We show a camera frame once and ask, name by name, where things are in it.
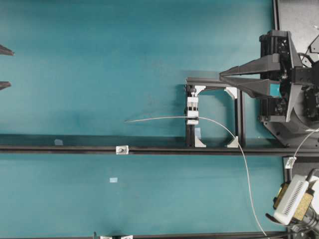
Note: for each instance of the black square aluminium frame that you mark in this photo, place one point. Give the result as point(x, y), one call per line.
point(193, 87)

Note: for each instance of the small blue tape piece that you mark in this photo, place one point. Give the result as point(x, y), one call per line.
point(113, 180)

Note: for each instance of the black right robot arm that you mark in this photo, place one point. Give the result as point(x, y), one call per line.
point(307, 77)

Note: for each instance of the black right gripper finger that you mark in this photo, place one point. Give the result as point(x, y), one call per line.
point(255, 88)
point(264, 64)

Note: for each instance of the blue tape on rail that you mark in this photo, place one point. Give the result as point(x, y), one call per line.
point(58, 142)

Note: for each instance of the white clamp block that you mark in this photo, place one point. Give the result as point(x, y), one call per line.
point(192, 113)

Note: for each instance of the grey bracket with hole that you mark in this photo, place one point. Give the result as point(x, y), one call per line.
point(122, 150)

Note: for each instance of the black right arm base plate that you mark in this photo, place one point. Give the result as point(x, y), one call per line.
point(292, 133)

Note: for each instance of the black bottom edge rail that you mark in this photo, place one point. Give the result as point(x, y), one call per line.
point(271, 235)

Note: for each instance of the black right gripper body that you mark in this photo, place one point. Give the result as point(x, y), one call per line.
point(278, 107)

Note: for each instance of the long black aluminium rail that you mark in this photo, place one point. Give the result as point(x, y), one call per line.
point(158, 150)

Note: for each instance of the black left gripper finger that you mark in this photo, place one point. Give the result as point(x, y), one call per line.
point(5, 51)
point(4, 85)

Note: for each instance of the white perforated power adapter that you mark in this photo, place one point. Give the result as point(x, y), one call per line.
point(293, 201)

